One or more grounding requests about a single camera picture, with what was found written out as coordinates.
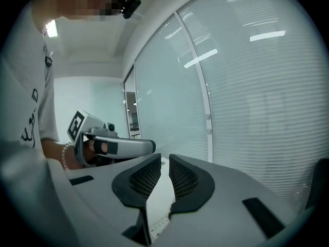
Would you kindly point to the white printed t-shirt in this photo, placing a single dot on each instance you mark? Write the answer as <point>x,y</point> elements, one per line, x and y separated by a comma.
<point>20,91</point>

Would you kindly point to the person's head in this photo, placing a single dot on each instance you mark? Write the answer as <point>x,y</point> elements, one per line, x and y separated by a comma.
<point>84,1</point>

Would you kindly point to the glass door with frame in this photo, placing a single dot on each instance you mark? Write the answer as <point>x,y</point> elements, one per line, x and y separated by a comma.
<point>132,112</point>

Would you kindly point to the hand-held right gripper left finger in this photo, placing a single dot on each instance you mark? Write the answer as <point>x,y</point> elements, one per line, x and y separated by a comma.
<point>102,202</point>

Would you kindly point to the glass partition with blinds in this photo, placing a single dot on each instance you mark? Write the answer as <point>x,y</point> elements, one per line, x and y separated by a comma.
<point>231,91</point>

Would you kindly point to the small black shirt clip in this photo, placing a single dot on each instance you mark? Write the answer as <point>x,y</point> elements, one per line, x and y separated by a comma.
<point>48,61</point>

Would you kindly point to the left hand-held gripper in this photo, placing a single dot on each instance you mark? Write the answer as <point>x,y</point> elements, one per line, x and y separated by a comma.
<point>82,123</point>

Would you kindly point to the rectangular ceiling light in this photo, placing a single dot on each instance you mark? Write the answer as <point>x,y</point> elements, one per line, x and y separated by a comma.
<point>52,28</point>

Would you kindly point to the person's left forearm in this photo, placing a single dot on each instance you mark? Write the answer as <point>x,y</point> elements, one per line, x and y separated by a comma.
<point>52,152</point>

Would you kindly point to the black head-worn camera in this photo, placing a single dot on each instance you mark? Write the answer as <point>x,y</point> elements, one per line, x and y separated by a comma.
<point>131,6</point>

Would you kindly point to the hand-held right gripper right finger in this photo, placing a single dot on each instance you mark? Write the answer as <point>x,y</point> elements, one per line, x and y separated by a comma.
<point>218,189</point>

